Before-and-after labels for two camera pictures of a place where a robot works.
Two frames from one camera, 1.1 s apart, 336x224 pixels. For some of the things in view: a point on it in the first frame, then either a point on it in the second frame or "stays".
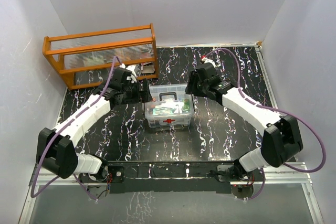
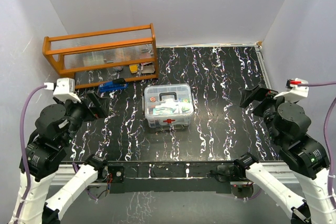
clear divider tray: (179, 107) stays
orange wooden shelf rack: (84, 59) stays
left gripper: (143, 96) → (101, 107)
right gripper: (192, 88) → (258, 93)
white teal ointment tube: (163, 110) stays
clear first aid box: (172, 107) stays
